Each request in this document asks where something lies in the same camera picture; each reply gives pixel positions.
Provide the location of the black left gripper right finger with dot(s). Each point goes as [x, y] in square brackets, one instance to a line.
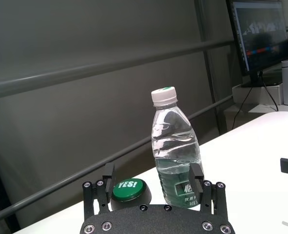
[207, 195]

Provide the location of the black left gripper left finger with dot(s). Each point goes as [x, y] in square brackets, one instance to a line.
[97, 195]

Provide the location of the clear water bottle green label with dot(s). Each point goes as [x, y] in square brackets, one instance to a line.
[173, 146]

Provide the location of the green YES button black base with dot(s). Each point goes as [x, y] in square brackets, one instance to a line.
[128, 192]

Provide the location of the white monitor riser box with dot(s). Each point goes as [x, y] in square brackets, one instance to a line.
[258, 95]

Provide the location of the black computer monitor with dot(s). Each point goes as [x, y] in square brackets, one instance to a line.
[263, 36]

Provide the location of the grey vertical partition post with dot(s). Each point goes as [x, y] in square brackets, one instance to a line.
[210, 73]

